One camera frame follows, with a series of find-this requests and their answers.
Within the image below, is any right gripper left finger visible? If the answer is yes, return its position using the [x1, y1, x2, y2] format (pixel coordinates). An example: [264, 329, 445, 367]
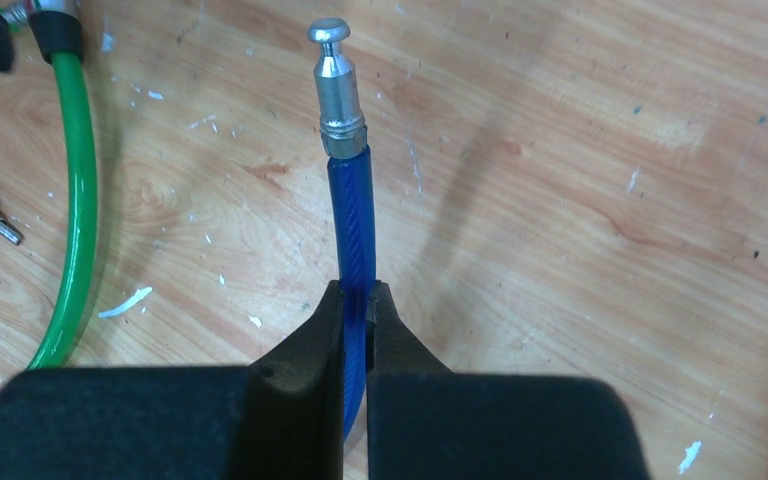
[0, 282, 344, 479]

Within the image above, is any green cable lock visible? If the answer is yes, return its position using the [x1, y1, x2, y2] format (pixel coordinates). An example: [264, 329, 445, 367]
[0, 1, 99, 370]

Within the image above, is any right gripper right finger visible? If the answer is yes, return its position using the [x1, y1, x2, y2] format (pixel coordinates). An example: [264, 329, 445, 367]
[367, 282, 650, 479]

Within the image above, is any blue cable lock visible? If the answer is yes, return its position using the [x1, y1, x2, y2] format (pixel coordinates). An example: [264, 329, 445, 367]
[307, 17, 376, 438]

